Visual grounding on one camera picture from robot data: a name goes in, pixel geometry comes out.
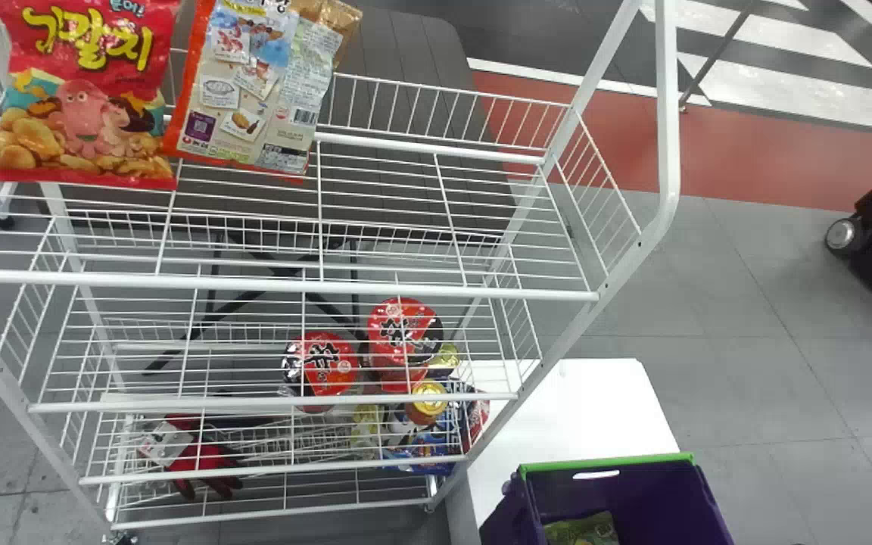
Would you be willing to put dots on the red noodle cup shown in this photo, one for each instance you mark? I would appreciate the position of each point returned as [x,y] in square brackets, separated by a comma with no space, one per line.
[322,363]
[400,333]

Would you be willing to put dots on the green can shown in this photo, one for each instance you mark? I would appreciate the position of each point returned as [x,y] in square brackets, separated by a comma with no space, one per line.
[445,358]

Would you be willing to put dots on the yellow can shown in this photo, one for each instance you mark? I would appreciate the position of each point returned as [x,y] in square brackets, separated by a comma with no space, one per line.
[427,401]

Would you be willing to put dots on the blue can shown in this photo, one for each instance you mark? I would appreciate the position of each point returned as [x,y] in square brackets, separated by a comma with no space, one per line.
[425,448]

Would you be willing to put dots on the white slab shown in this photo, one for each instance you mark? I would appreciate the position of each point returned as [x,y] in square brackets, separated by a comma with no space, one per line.
[587,409]

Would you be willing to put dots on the orange snack packet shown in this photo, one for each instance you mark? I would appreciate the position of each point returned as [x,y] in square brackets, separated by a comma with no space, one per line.
[254,83]

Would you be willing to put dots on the brown snack packet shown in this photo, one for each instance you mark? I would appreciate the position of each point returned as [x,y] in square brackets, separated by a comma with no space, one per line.
[339,23]

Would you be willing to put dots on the green snack packet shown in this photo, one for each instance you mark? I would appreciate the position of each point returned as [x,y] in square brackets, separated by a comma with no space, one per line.
[580,530]

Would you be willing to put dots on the purple crate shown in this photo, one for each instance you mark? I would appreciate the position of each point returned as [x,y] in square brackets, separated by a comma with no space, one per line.
[648,499]

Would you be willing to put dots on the red snack packet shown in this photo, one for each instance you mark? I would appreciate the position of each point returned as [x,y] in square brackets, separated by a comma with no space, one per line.
[88,53]

